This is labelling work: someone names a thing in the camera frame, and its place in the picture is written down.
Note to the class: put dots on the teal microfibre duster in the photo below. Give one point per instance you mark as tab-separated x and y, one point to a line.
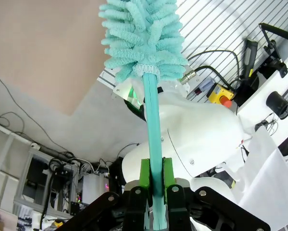
143	36

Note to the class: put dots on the slotted aluminium base plate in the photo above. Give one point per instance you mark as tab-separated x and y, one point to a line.
218	24

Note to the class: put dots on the white computer box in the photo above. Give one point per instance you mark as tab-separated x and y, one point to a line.
93	187

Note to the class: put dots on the black handheld device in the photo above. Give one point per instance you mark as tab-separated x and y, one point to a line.
250	53

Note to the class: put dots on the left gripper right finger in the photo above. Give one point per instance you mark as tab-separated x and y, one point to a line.
169	170

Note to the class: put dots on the aluminium profile rack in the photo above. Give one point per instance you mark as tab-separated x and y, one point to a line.
23	183

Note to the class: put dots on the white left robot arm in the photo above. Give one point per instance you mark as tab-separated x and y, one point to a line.
201	134

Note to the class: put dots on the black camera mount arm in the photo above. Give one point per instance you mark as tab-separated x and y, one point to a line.
278	31

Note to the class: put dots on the white table leg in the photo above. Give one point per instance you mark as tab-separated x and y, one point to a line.
5	154

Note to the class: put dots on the yellow emergency stop button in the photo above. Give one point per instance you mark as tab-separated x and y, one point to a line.
218	92

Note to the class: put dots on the white cloth cover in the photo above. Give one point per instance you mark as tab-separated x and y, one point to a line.
266	180

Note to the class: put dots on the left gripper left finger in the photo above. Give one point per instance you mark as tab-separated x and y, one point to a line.
145	173

